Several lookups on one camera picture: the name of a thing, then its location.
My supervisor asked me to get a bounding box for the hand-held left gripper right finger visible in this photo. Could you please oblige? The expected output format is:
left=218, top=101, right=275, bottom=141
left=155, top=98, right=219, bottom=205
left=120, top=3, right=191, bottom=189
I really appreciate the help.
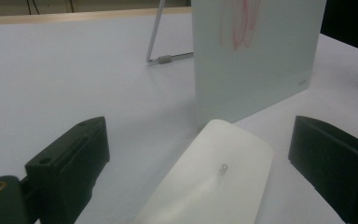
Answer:
left=288, top=115, right=358, bottom=224

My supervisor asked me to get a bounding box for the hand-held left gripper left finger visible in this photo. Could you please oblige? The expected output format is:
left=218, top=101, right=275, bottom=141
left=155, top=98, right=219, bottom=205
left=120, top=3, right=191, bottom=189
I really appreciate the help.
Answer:
left=24, top=116, right=111, bottom=224

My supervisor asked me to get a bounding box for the frosted glass whiteboard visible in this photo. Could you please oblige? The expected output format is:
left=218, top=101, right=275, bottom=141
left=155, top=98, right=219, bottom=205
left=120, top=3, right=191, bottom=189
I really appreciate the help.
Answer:
left=191, top=0, right=327, bottom=130

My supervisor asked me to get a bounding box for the white whiteboard eraser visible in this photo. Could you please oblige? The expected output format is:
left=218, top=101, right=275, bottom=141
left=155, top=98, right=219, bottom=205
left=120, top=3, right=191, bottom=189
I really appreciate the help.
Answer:
left=132, top=119, right=274, bottom=224

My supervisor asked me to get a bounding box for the metal wire board stand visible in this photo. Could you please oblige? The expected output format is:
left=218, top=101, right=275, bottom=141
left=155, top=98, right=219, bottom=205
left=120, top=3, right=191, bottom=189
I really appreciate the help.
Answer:
left=145, top=0, right=195, bottom=65

